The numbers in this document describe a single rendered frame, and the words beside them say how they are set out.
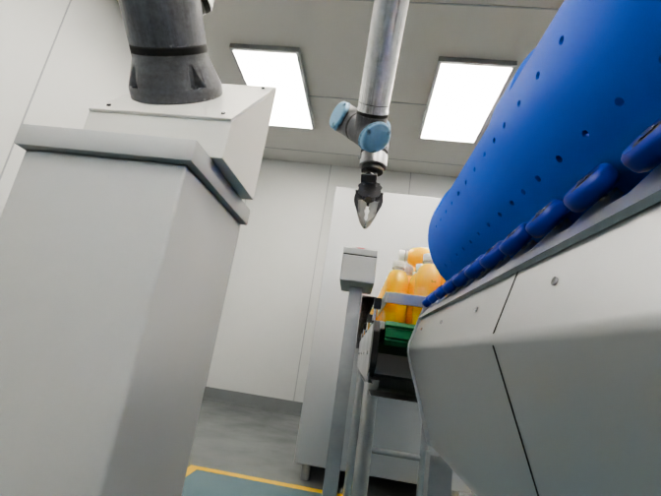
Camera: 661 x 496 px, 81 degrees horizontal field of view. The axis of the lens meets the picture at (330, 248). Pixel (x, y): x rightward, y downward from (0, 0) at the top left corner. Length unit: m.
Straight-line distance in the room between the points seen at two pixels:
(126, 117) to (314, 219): 4.72
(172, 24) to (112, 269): 0.47
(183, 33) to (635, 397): 0.85
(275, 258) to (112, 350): 4.79
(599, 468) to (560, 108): 0.28
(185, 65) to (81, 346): 0.55
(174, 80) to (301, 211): 4.74
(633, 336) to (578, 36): 0.23
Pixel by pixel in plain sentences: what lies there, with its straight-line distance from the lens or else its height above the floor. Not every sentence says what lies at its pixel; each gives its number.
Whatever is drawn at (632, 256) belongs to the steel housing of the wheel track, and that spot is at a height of 0.88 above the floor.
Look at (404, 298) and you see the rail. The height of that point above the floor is 0.97.
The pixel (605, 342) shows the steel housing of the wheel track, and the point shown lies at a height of 0.83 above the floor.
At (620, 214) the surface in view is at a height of 0.91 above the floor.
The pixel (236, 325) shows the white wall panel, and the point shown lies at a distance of 5.37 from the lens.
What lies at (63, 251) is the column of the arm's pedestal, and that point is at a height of 0.89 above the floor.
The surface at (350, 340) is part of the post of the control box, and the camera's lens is 1.17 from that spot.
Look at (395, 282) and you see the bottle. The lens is 1.22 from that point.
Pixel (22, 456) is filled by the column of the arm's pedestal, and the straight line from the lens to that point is 0.74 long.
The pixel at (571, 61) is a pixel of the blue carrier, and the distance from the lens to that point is 0.40.
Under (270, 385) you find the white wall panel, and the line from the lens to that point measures 5.24.
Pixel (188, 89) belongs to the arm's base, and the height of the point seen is 1.26.
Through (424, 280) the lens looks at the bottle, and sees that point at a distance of 1.11.
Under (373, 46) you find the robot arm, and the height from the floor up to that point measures 1.56.
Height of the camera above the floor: 0.80
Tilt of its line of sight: 15 degrees up
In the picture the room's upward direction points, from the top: 9 degrees clockwise
